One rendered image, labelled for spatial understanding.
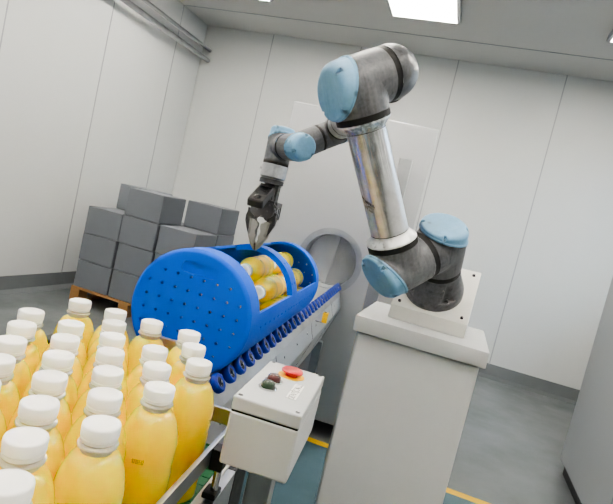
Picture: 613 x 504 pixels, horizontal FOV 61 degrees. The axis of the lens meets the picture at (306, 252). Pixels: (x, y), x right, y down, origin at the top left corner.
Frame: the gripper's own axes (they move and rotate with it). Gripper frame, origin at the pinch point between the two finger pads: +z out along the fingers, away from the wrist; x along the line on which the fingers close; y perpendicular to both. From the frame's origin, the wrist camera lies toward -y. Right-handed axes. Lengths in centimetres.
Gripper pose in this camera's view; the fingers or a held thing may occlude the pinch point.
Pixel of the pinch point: (254, 245)
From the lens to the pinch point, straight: 152.3
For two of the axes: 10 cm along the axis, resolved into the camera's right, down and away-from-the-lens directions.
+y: 1.9, -0.3, 9.8
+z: -2.3, 9.7, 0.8
